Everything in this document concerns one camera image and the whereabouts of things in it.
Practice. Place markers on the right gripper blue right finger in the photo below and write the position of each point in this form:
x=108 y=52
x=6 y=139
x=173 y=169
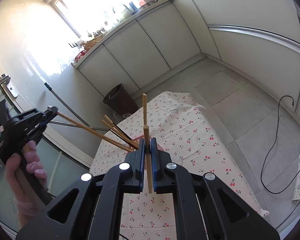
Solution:
x=156 y=166

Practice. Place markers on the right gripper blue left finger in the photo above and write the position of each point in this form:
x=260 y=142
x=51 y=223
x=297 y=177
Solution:
x=141 y=166

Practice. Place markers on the left hand pink glove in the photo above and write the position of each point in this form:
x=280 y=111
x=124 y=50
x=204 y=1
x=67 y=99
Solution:
x=17 y=169

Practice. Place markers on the pink perforated utensil basket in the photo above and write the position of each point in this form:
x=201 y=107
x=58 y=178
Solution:
x=150 y=147

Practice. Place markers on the dark chopstick in basket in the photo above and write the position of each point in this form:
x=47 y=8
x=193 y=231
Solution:
x=116 y=132

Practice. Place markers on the cherry print tablecloth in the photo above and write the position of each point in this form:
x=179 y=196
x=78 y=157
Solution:
x=183 y=130

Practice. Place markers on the dark brown trash bin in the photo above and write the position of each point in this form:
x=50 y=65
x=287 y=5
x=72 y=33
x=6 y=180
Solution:
x=119 y=100

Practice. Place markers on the wicker basket on counter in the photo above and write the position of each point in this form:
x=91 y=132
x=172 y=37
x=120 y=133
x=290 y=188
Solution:
x=89 y=44

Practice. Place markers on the metal mop handle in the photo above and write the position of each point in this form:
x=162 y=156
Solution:
x=64 y=103

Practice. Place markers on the silver door handle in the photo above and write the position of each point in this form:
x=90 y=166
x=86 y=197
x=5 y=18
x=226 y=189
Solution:
x=5 y=80

